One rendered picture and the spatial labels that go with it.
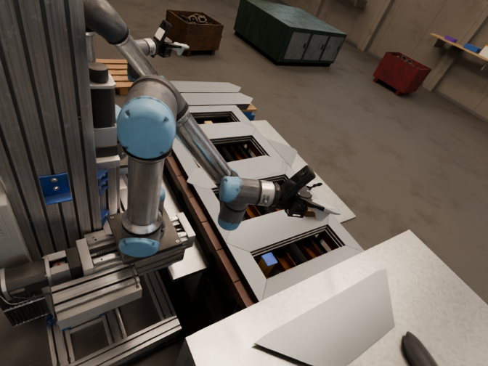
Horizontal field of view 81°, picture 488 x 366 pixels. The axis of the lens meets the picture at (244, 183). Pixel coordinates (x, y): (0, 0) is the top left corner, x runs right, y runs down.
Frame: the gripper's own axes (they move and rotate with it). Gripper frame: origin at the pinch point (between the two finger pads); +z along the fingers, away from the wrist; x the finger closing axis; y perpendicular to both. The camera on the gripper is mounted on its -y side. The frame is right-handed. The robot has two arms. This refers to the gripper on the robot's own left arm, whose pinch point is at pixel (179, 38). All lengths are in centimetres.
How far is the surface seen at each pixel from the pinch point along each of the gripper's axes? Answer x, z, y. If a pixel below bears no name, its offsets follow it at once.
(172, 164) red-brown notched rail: 31, -21, 59
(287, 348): 127, -82, 21
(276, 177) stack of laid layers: 84, 20, 50
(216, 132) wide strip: 30, 26, 55
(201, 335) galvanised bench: 104, -95, 27
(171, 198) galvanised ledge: 44, -31, 72
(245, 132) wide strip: 43, 46, 54
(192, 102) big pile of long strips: -8, 46, 62
